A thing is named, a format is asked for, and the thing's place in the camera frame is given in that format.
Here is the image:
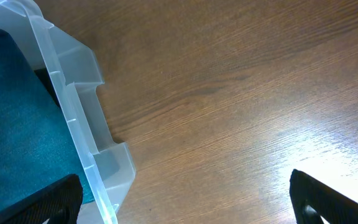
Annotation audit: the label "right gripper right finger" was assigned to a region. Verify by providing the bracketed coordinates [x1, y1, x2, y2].
[290, 169, 358, 224]

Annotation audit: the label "dark blue jeans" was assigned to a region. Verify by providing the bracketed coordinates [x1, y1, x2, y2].
[0, 29, 94, 211]

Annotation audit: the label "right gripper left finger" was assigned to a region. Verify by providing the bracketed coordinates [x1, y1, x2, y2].
[0, 174, 83, 224]

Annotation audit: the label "clear plastic storage bin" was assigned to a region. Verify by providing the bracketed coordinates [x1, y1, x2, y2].
[0, 0, 136, 224]

